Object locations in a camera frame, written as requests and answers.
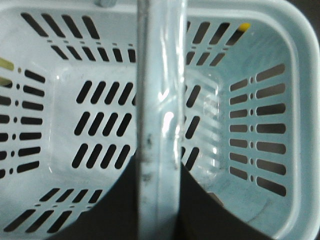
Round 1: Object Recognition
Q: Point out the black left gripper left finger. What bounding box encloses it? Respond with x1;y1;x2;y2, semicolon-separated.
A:
48;155;137;240

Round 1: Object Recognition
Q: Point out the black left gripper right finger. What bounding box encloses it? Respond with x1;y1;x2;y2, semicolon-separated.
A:
176;164;270;240

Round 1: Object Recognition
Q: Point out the light blue plastic basket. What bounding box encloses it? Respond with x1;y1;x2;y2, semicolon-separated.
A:
0;0;320;240

